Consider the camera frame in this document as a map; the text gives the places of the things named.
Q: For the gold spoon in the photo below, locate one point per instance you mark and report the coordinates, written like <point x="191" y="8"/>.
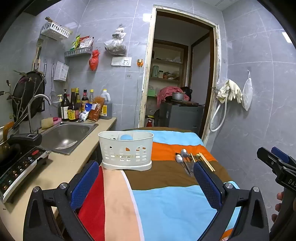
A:
<point x="198" y="157"/>

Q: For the grey cabinet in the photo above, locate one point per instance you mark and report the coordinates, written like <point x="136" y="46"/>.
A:
<point x="178" y="115"/>

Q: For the hanging metal strainer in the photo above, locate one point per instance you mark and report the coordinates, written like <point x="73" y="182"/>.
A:
<point x="55" y="99"/>

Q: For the wall switch and socket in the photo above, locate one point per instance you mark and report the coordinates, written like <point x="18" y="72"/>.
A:
<point x="121" y="61"/>

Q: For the green cup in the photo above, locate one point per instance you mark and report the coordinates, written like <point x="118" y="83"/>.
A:
<point x="155" y="71"/>

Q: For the metal pot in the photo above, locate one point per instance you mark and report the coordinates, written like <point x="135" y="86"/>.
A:
<point x="178" y="96"/>

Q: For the sauce bottle yellow cap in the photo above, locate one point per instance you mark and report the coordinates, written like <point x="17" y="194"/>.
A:
<point x="91" y="97"/>

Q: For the cream rubber glove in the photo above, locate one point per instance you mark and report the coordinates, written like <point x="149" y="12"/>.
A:
<point x="234" y="90"/>
<point x="223" y="91"/>

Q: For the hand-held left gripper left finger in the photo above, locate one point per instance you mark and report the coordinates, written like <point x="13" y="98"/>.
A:
<point x="84" y="185"/>

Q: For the wooden shelf unit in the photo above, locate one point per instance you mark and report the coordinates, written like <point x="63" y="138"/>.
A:
<point x="166" y="62"/>

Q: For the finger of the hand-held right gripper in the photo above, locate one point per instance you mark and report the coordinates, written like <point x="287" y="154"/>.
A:
<point x="269" y="158"/>
<point x="283" y="154"/>

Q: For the hanging black wok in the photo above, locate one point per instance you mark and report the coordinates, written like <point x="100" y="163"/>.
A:
<point x="27" y="97"/>

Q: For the green snack packet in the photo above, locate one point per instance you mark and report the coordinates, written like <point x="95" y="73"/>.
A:
<point x="76" y="42"/>

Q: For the black bag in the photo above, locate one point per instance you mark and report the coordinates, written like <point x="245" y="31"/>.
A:
<point x="187" y="92"/>

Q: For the blue and white packet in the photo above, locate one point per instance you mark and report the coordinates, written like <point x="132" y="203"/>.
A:
<point x="85" y="112"/>

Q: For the pink scrub pad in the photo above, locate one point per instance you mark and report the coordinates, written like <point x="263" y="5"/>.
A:
<point x="57" y="119"/>

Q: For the steel sink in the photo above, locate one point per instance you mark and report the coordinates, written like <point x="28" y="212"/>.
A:
<point x="67" y="136"/>

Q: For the clear plastic bag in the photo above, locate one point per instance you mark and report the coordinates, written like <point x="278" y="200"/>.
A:
<point x="115" y="45"/>

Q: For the red spice packet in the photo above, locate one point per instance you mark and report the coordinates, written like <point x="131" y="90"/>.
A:
<point x="96" y="110"/>

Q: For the dark sauce bottle yellow label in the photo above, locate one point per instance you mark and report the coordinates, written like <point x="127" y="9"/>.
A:
<point x="73" y="109"/>

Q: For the brown oil jug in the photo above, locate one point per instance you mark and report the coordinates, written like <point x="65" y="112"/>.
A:
<point x="106" y="106"/>

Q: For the striped colourful cloth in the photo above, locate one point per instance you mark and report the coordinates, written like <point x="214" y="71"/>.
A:
<point x="166" y="197"/>

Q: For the metal wall shelf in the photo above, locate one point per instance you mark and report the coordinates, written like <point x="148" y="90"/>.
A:
<point x="78" y="52"/>

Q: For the red plastic bag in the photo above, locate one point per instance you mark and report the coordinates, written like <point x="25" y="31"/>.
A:
<point x="94" y="60"/>

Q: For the blue round object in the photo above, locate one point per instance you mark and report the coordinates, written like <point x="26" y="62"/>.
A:
<point x="126" y="137"/>

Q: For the chrome faucet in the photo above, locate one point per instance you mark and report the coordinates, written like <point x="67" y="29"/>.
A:
<point x="31" y="104"/>

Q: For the orange plug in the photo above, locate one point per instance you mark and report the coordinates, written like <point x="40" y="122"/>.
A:
<point x="139" y="63"/>

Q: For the white hanging plastic box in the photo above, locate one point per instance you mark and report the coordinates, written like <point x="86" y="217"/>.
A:
<point x="61" y="71"/>

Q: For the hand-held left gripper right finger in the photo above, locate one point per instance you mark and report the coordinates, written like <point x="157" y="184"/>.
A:
<point x="207" y="185"/>

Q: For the dark sauce bottle red cap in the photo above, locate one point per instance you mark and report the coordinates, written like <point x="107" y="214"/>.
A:
<point x="84" y="98"/>

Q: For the wooden spatula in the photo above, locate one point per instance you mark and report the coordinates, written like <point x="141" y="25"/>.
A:
<point x="38" y="55"/>

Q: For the silver spoon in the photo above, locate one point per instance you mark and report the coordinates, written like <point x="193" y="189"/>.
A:
<point x="184" y="152"/>
<point x="179" y="158"/>

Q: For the white plastic utensil basket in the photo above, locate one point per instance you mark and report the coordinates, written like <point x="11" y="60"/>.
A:
<point x="126" y="155"/>

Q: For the hanging metal ladle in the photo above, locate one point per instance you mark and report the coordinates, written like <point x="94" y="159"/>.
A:
<point x="45" y="73"/>

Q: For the green box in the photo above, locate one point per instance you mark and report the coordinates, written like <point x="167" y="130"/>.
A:
<point x="152" y="92"/>

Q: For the yellow sponge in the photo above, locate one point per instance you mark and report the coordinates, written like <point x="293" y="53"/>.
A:
<point x="47" y="122"/>

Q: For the white hanging mask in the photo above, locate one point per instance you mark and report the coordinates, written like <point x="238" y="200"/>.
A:
<point x="247" y="92"/>

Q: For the person's right hand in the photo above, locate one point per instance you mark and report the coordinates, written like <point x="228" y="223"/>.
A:
<point x="279" y="196"/>

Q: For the wooden door frame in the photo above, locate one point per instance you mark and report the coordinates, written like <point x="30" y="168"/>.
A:
<point x="144" y="69"/>

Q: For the black induction cooker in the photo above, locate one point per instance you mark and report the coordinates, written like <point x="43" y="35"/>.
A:
<point x="20" y="169"/>

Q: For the white wall basket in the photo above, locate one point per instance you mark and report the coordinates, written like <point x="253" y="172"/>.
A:
<point x="55" y="30"/>

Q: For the pink cloth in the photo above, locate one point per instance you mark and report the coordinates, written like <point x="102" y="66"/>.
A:
<point x="165" y="92"/>

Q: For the red snack packet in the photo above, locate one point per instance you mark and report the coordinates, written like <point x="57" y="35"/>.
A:
<point x="87" y="42"/>

